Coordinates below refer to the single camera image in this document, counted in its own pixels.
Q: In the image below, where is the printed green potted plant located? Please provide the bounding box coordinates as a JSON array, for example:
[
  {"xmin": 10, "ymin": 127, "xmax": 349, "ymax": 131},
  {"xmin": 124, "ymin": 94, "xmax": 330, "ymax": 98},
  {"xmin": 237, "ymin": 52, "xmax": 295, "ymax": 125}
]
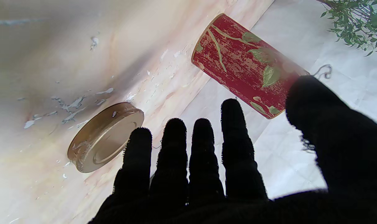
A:
[{"xmin": 316, "ymin": 0, "xmax": 377, "ymax": 63}]

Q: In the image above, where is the red floral tea tin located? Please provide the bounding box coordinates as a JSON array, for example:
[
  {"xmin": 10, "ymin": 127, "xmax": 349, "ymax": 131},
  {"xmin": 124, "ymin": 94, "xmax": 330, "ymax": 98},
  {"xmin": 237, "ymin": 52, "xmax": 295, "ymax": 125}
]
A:
[{"xmin": 191, "ymin": 13, "xmax": 310, "ymax": 119}]

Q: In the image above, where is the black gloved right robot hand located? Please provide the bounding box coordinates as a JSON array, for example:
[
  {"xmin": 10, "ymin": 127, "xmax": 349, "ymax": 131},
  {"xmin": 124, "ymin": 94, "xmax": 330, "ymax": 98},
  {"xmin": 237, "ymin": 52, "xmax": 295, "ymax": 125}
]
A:
[{"xmin": 87, "ymin": 76, "xmax": 377, "ymax": 224}]

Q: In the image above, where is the gold round tin lid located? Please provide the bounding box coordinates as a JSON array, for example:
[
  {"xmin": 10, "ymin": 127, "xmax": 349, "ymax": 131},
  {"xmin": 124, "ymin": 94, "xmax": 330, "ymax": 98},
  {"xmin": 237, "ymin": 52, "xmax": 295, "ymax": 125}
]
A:
[{"xmin": 67, "ymin": 102, "xmax": 144, "ymax": 173}]

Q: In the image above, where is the white printed backdrop cloth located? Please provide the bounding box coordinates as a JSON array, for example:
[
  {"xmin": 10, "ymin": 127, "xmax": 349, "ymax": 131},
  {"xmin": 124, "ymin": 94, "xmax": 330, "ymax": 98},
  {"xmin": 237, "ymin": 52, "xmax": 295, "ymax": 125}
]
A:
[{"xmin": 149, "ymin": 0, "xmax": 377, "ymax": 199}]

